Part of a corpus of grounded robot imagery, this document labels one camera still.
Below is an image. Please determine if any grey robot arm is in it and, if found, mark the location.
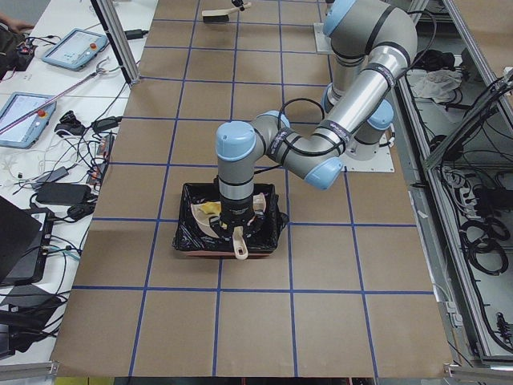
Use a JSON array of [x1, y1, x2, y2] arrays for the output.
[[209, 1, 418, 239]]

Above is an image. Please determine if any teach pendant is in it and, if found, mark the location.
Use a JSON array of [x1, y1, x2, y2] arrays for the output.
[[1, 91, 57, 149], [41, 28, 108, 71]]

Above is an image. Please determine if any far teach pendant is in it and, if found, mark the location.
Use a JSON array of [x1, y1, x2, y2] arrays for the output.
[[41, 28, 108, 71]]

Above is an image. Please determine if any white crumpled cloth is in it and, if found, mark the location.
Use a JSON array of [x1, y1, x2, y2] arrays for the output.
[[413, 69, 463, 103]]

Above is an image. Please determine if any black power adapter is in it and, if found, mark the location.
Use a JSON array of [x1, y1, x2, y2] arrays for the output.
[[35, 183, 91, 205]]

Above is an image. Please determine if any long reacher grabber tool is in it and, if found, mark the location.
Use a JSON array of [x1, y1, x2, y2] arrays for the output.
[[1, 62, 110, 134]]

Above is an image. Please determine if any black laptop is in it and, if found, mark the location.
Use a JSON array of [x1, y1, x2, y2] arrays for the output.
[[1, 198, 55, 287]]

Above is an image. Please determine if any toy croissant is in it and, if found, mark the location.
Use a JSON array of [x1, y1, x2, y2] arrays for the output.
[[200, 201, 221, 216]]

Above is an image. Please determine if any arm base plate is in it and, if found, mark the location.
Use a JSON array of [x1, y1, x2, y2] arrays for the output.
[[339, 135, 395, 172], [313, 22, 333, 55]]

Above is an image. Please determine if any near teach pendant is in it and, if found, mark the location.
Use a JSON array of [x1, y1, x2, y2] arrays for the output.
[[1, 91, 57, 149]]

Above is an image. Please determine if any black lined trash bin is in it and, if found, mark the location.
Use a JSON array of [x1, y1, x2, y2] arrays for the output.
[[172, 183, 289, 260]]

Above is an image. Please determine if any aluminium frame post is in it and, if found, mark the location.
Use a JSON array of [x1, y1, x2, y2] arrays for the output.
[[91, 0, 140, 87]]

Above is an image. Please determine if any beige hand brush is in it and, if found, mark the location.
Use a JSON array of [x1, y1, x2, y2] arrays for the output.
[[201, 2, 252, 24]]

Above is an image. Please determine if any beige plastic dustpan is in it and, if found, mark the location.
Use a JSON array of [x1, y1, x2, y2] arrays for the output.
[[190, 192, 269, 263]]

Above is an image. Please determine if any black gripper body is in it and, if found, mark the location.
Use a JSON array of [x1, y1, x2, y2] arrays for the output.
[[232, 0, 244, 10], [209, 201, 265, 237]]

